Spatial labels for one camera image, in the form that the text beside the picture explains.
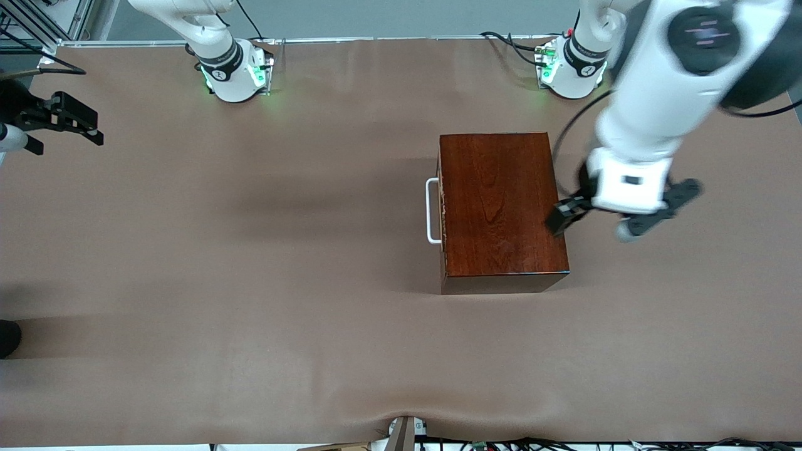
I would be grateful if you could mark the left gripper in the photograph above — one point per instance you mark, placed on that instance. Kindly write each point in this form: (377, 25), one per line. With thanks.
(569, 212)

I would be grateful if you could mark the brown table mat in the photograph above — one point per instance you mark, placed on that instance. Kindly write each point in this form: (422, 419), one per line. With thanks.
(250, 344)

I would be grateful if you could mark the dark wooden cabinet box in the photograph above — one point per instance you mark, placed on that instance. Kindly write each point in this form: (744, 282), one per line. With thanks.
(501, 207)

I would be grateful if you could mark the grey metal table clamp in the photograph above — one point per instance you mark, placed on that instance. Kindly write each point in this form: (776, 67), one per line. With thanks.
(404, 435)

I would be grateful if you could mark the black rounded object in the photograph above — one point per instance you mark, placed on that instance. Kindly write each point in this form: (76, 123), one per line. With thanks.
(9, 338)

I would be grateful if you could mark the aluminium frame profile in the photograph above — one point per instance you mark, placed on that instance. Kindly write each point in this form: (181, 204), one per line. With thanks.
(37, 25)

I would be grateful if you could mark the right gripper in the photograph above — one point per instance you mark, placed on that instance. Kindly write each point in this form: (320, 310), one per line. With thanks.
(19, 106)

